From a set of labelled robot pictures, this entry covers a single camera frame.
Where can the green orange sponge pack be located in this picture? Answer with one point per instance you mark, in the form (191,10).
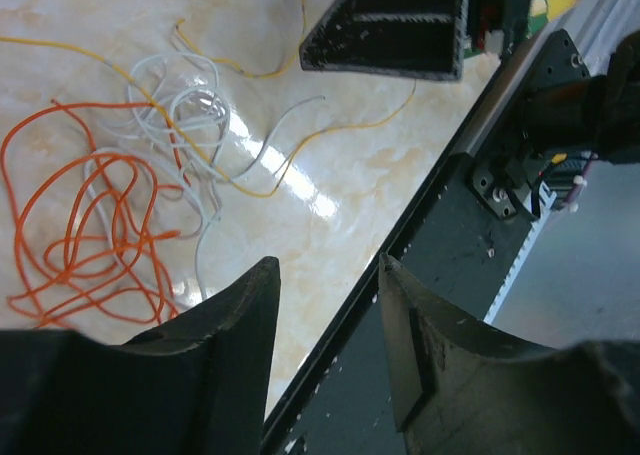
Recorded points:
(541,12)

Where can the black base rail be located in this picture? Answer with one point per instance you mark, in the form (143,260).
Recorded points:
(447,238)

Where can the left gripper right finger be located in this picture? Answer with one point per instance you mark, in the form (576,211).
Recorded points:
(461,386)

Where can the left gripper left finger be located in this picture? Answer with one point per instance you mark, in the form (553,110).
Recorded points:
(196,384)

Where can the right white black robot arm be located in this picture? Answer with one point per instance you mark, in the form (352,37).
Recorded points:
(547,104)

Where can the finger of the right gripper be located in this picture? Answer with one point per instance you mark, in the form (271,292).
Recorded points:
(417,39)

